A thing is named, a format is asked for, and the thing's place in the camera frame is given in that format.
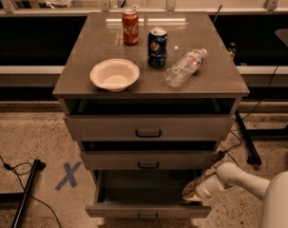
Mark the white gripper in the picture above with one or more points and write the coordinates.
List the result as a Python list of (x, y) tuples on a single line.
[(202, 189)]

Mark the grey bottom drawer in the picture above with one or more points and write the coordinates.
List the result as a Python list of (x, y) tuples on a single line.
[(144, 194)]

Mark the grey drawer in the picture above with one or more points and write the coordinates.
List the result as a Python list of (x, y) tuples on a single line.
[(128, 128), (144, 194), (131, 160)]

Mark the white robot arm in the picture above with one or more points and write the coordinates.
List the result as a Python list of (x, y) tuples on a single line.
[(273, 193)]

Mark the grey middle drawer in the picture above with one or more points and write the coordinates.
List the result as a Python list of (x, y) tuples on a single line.
[(131, 160)]

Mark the grey drawer cabinet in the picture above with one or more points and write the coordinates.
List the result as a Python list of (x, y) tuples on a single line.
[(215, 89)]

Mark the grey top drawer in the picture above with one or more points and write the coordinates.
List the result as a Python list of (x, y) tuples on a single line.
[(128, 128)]

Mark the black stand leg right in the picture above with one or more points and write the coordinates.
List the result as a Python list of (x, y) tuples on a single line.
[(250, 134)]

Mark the black stand leg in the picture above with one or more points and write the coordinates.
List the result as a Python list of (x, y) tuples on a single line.
[(19, 201), (250, 134)]

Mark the blue tape cross mark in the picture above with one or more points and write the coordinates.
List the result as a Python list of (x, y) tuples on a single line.
[(69, 176)]

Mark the clear plastic water bottle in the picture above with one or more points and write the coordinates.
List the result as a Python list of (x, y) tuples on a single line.
[(183, 69)]

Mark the white paper bowl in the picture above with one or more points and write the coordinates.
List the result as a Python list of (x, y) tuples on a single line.
[(114, 75)]

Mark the blue pepsi can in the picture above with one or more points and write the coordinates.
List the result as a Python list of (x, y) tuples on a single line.
[(157, 40)]

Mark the black stand leg left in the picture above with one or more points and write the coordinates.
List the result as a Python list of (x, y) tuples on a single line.
[(19, 201)]

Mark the red cola can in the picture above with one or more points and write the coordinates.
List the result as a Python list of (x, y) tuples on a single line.
[(130, 21)]

